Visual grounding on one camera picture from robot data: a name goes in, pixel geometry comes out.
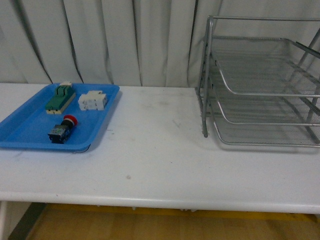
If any red emergency stop button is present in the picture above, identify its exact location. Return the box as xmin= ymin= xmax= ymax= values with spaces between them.
xmin=47 ymin=114 xmax=78 ymax=144

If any blue plastic tray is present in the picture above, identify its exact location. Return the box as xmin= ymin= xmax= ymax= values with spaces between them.
xmin=0 ymin=83 xmax=120 ymax=152

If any white circuit breaker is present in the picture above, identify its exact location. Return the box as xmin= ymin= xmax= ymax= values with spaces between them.
xmin=78 ymin=90 xmax=108 ymax=111

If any white curtain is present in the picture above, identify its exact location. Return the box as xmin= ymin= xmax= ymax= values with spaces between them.
xmin=0 ymin=0 xmax=320 ymax=87

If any silver mesh letter rack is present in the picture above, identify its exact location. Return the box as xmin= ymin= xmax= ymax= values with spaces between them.
xmin=195 ymin=15 xmax=320 ymax=148

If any green knife switch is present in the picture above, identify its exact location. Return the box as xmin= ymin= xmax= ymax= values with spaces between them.
xmin=45 ymin=82 xmax=76 ymax=115

